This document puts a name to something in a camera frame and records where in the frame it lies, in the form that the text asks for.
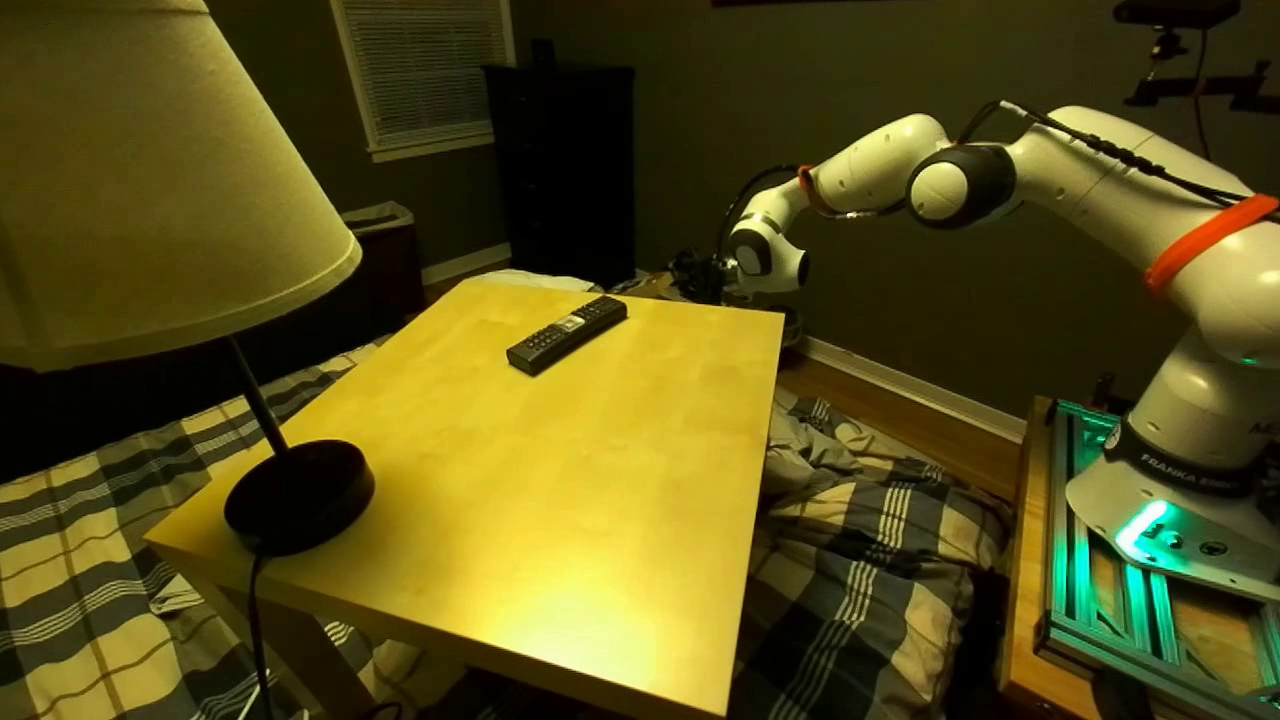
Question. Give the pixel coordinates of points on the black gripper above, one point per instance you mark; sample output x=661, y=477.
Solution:
x=700, y=279

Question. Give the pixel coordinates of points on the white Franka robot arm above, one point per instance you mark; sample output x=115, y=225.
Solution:
x=1175, y=212

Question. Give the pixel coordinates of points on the black remote control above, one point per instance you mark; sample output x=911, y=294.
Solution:
x=566, y=335

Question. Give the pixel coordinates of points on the white pillow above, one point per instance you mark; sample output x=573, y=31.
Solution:
x=534, y=280

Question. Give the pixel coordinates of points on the tall dark cabinet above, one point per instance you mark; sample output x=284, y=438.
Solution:
x=563, y=175

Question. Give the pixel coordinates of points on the light wooden side table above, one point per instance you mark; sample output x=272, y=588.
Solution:
x=534, y=494

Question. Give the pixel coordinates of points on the dark waste bin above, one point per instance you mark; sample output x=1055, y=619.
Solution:
x=387, y=261

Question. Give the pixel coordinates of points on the white framed window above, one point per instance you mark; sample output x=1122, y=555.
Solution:
x=424, y=72

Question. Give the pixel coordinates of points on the plaid blanket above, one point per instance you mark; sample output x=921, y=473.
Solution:
x=883, y=574

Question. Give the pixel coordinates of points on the green lit robot mounting platform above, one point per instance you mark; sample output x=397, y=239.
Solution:
x=1104, y=600

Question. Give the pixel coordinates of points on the table lamp with cream shade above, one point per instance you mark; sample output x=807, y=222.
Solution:
x=135, y=201

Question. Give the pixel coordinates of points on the black camera stand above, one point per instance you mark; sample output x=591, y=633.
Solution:
x=1203, y=83

